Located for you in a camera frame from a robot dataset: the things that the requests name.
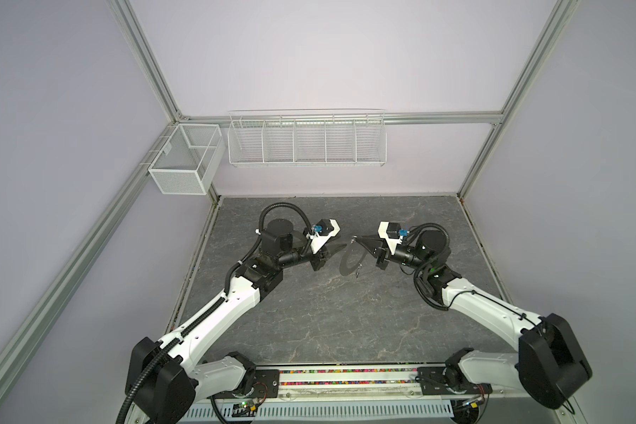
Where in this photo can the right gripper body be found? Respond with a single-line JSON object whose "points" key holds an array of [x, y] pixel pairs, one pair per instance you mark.
{"points": [[382, 263]]}

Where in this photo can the white mesh box basket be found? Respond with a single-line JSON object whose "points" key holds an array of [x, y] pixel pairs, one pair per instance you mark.
{"points": [[188, 161]]}

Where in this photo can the aluminium mounting rail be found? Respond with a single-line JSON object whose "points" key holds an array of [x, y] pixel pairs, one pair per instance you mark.
{"points": [[350, 382]]}

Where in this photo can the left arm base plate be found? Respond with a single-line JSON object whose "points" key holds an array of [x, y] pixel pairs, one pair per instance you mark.
{"points": [[258, 384]]}

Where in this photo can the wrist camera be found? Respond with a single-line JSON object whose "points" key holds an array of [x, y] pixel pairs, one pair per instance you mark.
{"points": [[392, 234], [322, 233]]}

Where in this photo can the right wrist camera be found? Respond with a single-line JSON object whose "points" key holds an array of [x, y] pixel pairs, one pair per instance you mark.
{"points": [[392, 234]]}

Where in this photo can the grey perforated ring disc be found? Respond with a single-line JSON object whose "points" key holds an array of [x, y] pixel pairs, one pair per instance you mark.
{"points": [[353, 256]]}

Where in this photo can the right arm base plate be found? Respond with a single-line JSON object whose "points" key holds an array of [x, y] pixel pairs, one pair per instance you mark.
{"points": [[432, 380]]}

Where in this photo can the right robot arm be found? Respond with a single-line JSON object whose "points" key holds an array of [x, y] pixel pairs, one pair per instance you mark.
{"points": [[547, 361]]}

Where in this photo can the white wire shelf basket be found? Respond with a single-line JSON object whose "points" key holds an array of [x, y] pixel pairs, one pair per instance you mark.
{"points": [[293, 138]]}

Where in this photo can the aluminium frame profile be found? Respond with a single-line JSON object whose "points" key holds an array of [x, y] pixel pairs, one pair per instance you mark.
{"points": [[77, 114]]}

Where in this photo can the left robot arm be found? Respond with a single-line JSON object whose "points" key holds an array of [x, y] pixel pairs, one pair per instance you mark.
{"points": [[281, 242]]}

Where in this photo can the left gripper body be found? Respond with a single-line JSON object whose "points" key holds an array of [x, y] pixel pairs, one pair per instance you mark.
{"points": [[318, 259]]}

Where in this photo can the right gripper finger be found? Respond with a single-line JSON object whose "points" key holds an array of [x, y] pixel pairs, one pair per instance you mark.
{"points": [[367, 239], [370, 248]]}

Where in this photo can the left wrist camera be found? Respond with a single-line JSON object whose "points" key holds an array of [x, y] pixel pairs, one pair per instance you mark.
{"points": [[322, 233]]}

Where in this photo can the white vented cable duct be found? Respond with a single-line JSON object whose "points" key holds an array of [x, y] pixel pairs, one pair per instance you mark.
{"points": [[361, 411]]}

